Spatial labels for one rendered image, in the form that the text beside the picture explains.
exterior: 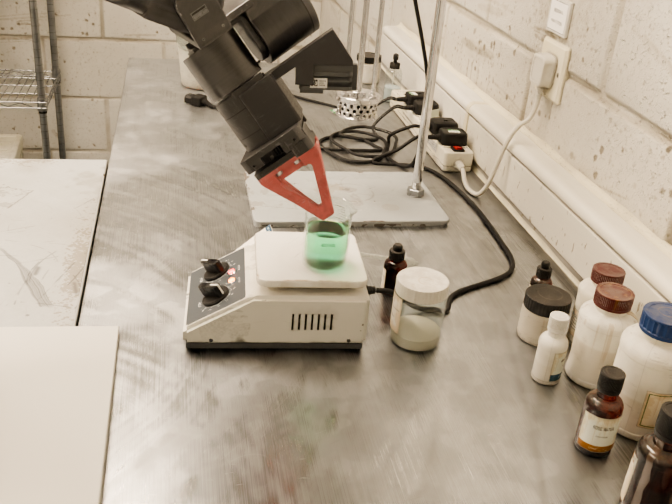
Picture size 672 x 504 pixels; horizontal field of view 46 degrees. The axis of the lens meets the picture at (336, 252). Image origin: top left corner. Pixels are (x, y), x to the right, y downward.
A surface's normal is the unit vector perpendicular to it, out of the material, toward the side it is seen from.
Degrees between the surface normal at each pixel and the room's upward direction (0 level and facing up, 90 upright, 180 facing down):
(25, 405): 2
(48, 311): 0
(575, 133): 90
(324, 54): 81
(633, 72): 90
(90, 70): 90
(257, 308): 90
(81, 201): 0
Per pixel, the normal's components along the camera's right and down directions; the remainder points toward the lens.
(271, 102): 0.02, 0.32
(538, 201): -0.98, 0.01
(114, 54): 0.18, 0.46
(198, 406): 0.08, -0.89
